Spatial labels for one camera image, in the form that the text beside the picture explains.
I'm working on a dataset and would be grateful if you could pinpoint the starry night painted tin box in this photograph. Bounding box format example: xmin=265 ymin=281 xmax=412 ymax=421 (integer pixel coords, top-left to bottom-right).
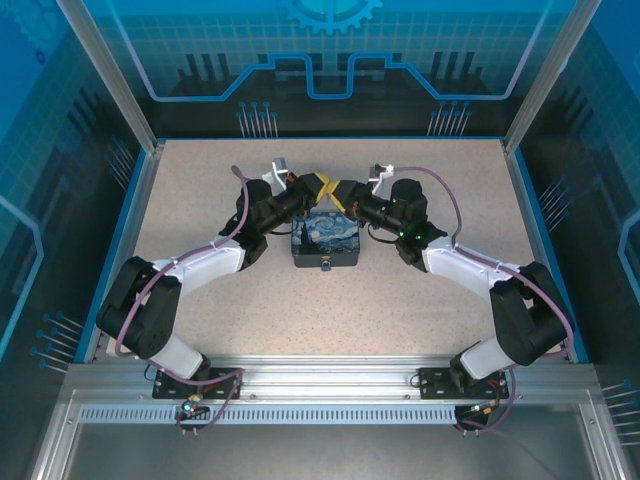
xmin=289 ymin=211 xmax=363 ymax=271

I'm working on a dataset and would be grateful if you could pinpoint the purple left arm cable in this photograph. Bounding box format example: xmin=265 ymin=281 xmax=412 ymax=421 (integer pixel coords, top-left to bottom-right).
xmin=114 ymin=164 xmax=251 ymax=437

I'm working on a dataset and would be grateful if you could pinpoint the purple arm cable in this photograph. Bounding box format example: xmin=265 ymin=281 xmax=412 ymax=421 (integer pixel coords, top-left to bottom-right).
xmin=389 ymin=164 xmax=576 ymax=436
xmin=114 ymin=164 xmax=251 ymax=437

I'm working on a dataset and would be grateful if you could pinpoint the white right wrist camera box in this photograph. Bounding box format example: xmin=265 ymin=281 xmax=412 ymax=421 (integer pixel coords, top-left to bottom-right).
xmin=367 ymin=162 xmax=396 ymax=194

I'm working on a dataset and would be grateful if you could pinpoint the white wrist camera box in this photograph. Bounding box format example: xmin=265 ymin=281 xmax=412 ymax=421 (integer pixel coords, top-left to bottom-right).
xmin=367 ymin=162 xmax=396 ymax=194
xmin=262 ymin=157 xmax=292 ymax=190

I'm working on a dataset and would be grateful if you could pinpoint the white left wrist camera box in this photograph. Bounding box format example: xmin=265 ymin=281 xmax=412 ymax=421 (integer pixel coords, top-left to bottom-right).
xmin=262 ymin=157 xmax=292 ymax=190

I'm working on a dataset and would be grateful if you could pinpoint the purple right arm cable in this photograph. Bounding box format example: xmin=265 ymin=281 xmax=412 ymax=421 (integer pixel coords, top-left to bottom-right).
xmin=389 ymin=164 xmax=576 ymax=436

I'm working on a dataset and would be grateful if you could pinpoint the aluminium mounting rail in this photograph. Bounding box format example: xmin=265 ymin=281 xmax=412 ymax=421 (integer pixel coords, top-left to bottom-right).
xmin=63 ymin=353 xmax=601 ymax=402

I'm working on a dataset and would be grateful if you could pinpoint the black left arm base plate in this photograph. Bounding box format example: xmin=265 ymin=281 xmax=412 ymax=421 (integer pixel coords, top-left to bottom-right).
xmin=152 ymin=367 xmax=244 ymax=400

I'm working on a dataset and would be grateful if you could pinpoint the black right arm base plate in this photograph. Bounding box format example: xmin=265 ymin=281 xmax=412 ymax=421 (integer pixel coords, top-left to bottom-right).
xmin=416 ymin=367 xmax=510 ymax=400

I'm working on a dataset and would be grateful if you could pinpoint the aluminium frame post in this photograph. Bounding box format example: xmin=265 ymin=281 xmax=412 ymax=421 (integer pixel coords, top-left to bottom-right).
xmin=501 ymin=0 xmax=592 ymax=155
xmin=54 ymin=0 xmax=167 ymax=154

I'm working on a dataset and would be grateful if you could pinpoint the orange green cable connector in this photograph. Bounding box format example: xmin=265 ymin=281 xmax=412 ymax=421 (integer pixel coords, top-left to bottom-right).
xmin=465 ymin=398 xmax=504 ymax=420
xmin=180 ymin=393 xmax=210 ymax=420

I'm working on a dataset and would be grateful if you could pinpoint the slotted grey cable duct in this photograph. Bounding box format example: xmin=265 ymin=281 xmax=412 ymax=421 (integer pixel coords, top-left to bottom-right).
xmin=78 ymin=405 xmax=462 ymax=426

